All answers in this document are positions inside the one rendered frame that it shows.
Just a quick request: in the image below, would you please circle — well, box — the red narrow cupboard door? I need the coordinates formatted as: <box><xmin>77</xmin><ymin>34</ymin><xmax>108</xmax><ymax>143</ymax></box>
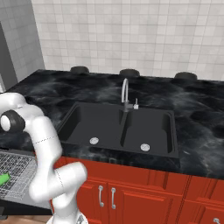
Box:
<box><xmin>74</xmin><ymin>178</ymin><xmax>109</xmax><ymax>224</ymax></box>

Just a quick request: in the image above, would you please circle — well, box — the red wide cupboard door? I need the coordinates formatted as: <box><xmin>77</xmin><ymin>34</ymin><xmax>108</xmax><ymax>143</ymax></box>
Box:
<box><xmin>108</xmin><ymin>182</ymin><xmax>186</xmax><ymax>224</ymax></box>

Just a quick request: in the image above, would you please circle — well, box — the black double sink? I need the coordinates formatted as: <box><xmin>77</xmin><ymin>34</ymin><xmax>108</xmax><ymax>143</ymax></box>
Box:
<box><xmin>55</xmin><ymin>101</ymin><xmax>180</xmax><ymax>160</ymax></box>

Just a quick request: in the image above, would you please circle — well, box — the silver tap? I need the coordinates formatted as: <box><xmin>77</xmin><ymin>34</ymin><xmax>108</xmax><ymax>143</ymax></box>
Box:
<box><xmin>121</xmin><ymin>77</ymin><xmax>140</xmax><ymax>114</ymax></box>

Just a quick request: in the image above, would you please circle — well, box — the dark round stool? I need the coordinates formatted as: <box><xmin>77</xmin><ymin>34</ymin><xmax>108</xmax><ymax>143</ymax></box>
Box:
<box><xmin>173</xmin><ymin>71</ymin><xmax>199</xmax><ymax>81</ymax></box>
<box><xmin>69</xmin><ymin>66</ymin><xmax>90</xmax><ymax>74</ymax></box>
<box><xmin>118</xmin><ymin>68</ymin><xmax>141</xmax><ymax>78</ymax></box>

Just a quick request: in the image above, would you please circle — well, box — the red panel under sink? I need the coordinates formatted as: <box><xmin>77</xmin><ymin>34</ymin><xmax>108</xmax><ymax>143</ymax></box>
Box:
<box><xmin>53</xmin><ymin>156</ymin><xmax>193</xmax><ymax>189</ymax></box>

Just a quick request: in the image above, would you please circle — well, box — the green item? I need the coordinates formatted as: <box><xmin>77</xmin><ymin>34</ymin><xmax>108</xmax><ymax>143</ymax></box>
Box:
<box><xmin>0</xmin><ymin>172</ymin><xmax>11</xmax><ymax>186</ymax></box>

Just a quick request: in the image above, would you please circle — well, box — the red drawer front with knob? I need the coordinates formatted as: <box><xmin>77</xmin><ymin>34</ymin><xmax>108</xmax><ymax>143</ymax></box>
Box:
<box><xmin>176</xmin><ymin>198</ymin><xmax>224</xmax><ymax>224</ymax></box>

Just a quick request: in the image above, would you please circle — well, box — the silver cupboard handle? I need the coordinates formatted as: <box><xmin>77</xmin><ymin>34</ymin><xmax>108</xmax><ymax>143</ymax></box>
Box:
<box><xmin>98</xmin><ymin>185</ymin><xmax>105</xmax><ymax>208</ymax></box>
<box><xmin>110</xmin><ymin>187</ymin><xmax>117</xmax><ymax>210</ymax></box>

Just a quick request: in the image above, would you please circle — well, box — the grey wire dishwasher rack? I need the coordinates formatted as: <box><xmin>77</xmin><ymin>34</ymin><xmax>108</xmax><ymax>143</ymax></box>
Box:
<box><xmin>0</xmin><ymin>150</ymin><xmax>39</xmax><ymax>200</ymax></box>

